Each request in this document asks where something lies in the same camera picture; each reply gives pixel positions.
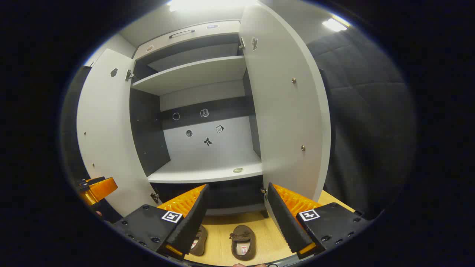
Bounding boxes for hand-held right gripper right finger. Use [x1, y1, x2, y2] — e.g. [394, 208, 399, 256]
[267, 182, 371, 259]

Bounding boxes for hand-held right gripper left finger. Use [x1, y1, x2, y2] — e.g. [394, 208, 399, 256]
[112, 184, 209, 259]

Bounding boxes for brown fuzzy shoe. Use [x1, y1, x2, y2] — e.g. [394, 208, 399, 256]
[229, 225, 256, 261]
[189, 225, 208, 256]

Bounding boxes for white cabinet door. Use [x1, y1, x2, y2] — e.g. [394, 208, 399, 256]
[239, 2, 331, 238]
[76, 48, 160, 217]

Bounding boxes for white shoe cabinet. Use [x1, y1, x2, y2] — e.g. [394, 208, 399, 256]
[129, 20, 268, 217]

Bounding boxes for white cabinet drawer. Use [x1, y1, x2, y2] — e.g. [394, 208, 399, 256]
[134, 20, 241, 60]

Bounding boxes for ceiling light panel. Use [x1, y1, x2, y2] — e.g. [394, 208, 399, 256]
[322, 15, 351, 32]
[167, 0, 256, 11]

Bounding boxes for metal drawer handle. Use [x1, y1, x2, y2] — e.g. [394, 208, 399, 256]
[169, 29, 195, 39]

